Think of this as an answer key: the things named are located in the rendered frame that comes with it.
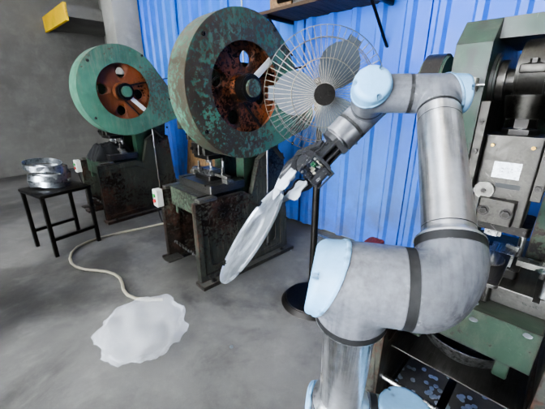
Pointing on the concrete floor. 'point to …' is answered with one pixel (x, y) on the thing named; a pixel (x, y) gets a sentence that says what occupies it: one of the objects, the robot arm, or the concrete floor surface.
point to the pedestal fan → (298, 105)
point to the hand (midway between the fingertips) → (277, 196)
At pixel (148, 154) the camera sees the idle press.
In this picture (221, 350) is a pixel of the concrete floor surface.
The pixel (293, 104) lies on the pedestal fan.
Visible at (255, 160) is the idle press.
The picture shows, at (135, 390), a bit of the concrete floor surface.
